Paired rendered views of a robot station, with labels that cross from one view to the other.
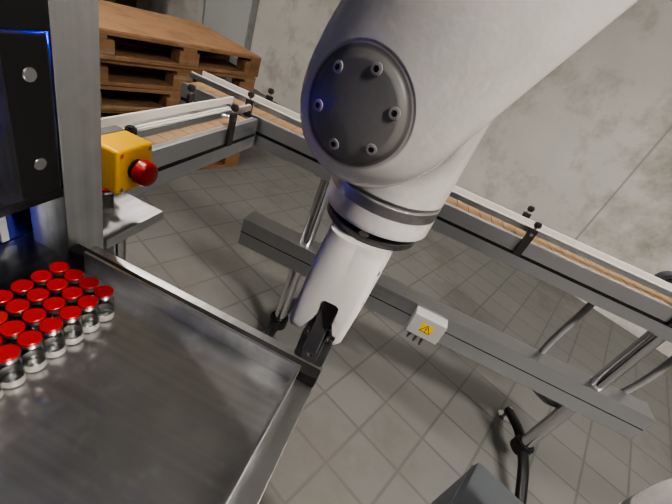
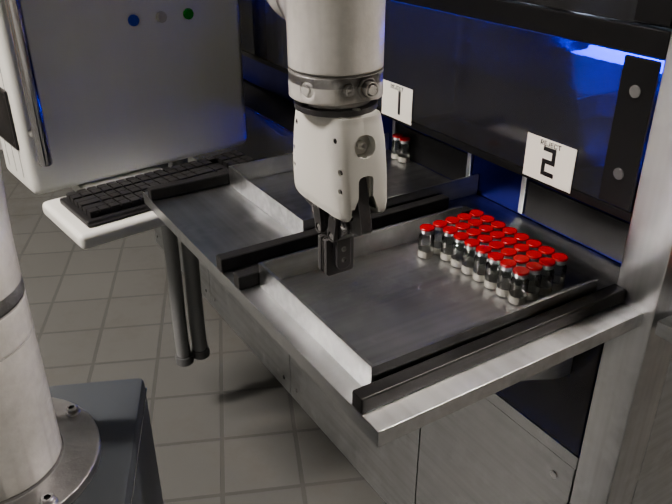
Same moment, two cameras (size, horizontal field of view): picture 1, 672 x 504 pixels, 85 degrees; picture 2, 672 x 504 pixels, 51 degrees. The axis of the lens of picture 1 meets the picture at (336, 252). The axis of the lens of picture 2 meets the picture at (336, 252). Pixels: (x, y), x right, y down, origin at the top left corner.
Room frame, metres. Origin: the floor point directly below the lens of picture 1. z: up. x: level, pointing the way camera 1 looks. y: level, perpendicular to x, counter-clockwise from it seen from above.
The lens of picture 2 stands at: (0.75, -0.40, 1.35)
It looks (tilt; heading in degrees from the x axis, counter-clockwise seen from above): 28 degrees down; 142
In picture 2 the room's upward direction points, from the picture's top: straight up
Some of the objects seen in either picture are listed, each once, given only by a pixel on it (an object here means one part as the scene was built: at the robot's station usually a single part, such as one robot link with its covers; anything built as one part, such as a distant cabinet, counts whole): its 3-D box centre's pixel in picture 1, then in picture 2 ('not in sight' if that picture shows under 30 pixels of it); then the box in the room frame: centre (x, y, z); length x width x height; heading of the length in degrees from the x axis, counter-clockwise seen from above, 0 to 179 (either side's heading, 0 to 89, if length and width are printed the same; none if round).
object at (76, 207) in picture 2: not in sight; (171, 183); (-0.48, 0.15, 0.82); 0.40 x 0.14 x 0.02; 91
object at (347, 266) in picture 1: (353, 261); (335, 149); (0.26, -0.02, 1.13); 0.10 x 0.07 x 0.11; 174
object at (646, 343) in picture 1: (578, 399); not in sight; (1.04, -1.03, 0.46); 0.09 x 0.09 x 0.77; 84
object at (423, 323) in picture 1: (426, 325); not in sight; (1.04, -0.40, 0.50); 0.12 x 0.05 x 0.09; 84
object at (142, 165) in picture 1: (141, 171); not in sight; (0.48, 0.33, 0.99); 0.04 x 0.04 x 0.04; 84
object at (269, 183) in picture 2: not in sight; (351, 179); (-0.12, 0.32, 0.90); 0.34 x 0.26 x 0.04; 84
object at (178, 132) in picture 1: (164, 135); not in sight; (0.78, 0.48, 0.92); 0.69 x 0.15 x 0.16; 174
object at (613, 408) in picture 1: (431, 318); not in sight; (1.10, -0.43, 0.49); 1.60 x 0.08 x 0.12; 84
